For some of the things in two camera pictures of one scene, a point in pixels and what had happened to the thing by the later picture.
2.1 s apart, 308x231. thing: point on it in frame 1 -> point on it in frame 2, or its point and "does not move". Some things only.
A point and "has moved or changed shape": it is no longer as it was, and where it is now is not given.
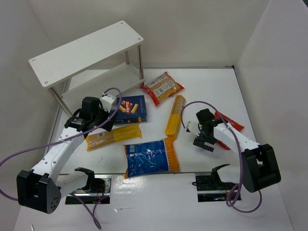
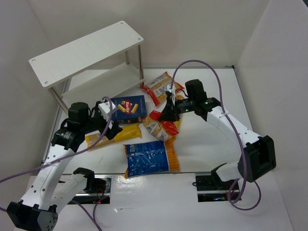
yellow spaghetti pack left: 101,139 does not move
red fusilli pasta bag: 231,122 has moved or changed shape
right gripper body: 202,139 -> 173,106
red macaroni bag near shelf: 162,87 does not move
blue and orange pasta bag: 152,157 does not move
